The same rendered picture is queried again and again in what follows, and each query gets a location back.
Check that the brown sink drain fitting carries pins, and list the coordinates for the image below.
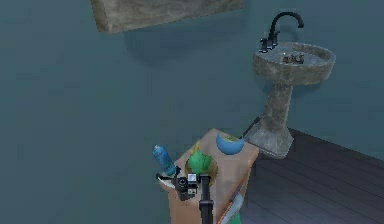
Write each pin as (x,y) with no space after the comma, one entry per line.
(293,59)

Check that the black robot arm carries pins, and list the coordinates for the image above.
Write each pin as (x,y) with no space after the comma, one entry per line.
(206,206)

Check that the green shape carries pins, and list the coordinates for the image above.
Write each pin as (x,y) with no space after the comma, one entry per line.
(236,219)

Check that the tan wooden side table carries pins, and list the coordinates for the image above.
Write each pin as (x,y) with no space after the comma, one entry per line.
(230,173)

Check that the blue bowl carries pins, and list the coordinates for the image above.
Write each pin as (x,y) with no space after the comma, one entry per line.
(229,148)

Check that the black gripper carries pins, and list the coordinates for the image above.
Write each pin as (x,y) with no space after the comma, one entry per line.
(182,185)

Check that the grey stone pedestal sink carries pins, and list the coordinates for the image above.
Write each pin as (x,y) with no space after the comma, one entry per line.
(279,100)

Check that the blue spray paint can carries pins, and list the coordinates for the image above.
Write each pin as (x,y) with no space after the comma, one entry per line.
(163,160)

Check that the black curved faucet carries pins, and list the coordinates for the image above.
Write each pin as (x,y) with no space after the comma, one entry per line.
(274,30)

